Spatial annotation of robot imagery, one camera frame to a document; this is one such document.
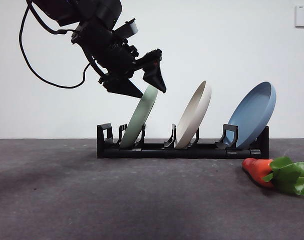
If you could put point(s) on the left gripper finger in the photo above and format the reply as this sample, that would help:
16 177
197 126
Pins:
124 87
154 75

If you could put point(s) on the green round plate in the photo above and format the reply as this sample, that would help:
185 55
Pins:
138 117

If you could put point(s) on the orange carrot with green leaves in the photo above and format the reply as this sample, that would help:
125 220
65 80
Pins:
255 171

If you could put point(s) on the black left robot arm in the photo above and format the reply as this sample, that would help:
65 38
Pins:
74 10

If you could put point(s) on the beige round plate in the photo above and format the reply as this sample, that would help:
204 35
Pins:
193 117

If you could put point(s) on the black plate rack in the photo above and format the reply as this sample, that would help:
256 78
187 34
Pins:
166 153

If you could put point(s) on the blue round plate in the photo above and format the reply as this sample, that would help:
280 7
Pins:
252 115

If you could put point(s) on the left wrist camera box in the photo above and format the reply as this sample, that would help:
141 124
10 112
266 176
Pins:
128 28

